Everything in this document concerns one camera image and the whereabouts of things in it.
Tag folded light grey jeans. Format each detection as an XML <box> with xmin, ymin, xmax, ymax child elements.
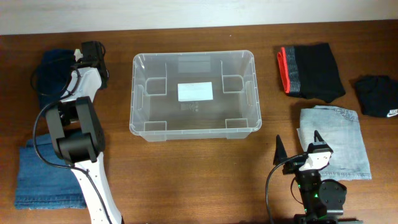
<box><xmin>297</xmin><ymin>105</ymin><xmax>372</xmax><ymax>181</ymax></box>

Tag black garment white logo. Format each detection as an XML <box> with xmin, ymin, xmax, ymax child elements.
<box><xmin>354</xmin><ymin>75</ymin><xmax>397</xmax><ymax>118</ymax></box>

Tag black shorts red waistband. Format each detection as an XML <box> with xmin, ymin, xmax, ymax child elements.
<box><xmin>277</xmin><ymin>43</ymin><xmax>346</xmax><ymax>103</ymax></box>

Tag dark teal shirt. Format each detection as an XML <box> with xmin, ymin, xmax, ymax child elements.
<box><xmin>36</xmin><ymin>49</ymin><xmax>75</xmax><ymax>109</ymax></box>

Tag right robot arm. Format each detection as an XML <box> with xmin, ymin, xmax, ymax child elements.
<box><xmin>266</xmin><ymin>131</ymin><xmax>363</xmax><ymax>223</ymax></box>

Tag clear plastic storage bin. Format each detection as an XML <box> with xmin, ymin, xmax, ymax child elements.
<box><xmin>129</xmin><ymin>50</ymin><xmax>262</xmax><ymax>142</ymax></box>

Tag blue denim jeans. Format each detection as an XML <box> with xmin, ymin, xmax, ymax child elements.
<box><xmin>14</xmin><ymin>139</ymin><xmax>86</xmax><ymax>210</ymax></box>

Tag white label in bin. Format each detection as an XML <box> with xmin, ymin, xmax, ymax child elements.
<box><xmin>177</xmin><ymin>82</ymin><xmax>213</xmax><ymax>102</ymax></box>

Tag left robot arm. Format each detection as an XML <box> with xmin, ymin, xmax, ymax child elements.
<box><xmin>45</xmin><ymin>58</ymin><xmax>124</xmax><ymax>223</ymax></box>

